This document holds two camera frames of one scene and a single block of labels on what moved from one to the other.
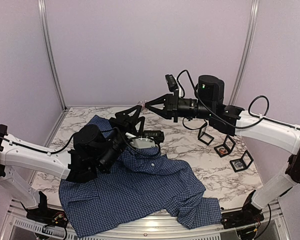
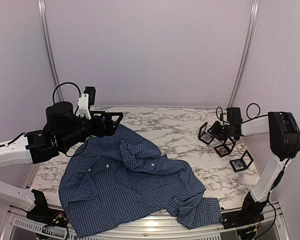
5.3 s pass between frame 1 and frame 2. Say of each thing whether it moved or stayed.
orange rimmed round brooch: stayed
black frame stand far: stayed
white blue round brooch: stayed
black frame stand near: stayed
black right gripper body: moved
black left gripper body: moved
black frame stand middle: stayed
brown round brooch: moved
